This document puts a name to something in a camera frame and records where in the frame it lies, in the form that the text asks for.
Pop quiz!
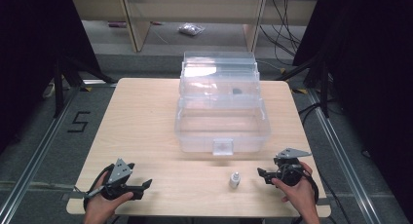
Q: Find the black metal stand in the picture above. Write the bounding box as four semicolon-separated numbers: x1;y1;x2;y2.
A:
52;55;119;119
275;54;331;119

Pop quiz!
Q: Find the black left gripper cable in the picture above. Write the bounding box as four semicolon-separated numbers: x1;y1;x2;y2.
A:
83;164;115;212

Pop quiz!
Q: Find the black curtain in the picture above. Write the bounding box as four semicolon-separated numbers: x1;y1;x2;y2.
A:
0;0;102;154
291;0;413;215

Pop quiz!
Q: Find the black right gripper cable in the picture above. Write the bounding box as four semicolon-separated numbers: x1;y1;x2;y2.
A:
301;168;320;205

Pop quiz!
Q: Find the clear plastic storage box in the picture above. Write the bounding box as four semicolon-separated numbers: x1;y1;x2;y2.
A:
173;50;273;157

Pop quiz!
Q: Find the person's right hand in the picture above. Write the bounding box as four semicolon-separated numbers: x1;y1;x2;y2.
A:
271;161;319;216

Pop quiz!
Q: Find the bundle of black cables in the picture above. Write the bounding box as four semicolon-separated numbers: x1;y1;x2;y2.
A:
258;0;303;58

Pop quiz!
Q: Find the metal floor rail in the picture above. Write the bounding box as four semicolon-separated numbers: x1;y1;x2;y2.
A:
307;89;384;224
0;86;82;224

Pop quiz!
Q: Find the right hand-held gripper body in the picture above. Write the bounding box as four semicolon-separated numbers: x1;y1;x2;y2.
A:
273;147;314;187

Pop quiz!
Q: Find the clear plastic bag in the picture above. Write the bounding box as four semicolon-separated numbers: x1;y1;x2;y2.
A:
177;22;207;37

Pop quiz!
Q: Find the small white bottle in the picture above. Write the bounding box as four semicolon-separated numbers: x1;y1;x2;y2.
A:
228;171;242;190

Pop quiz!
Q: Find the black floor cable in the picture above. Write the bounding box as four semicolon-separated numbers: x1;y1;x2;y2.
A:
297;101;322;126

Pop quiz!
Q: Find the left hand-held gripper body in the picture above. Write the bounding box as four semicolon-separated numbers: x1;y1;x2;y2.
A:
99;158;144;201

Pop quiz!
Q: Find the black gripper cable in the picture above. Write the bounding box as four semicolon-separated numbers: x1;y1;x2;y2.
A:
301;168;320;205
83;164;115;212

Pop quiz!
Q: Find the person's left hand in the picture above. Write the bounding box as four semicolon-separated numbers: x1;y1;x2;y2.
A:
84;170;134;223

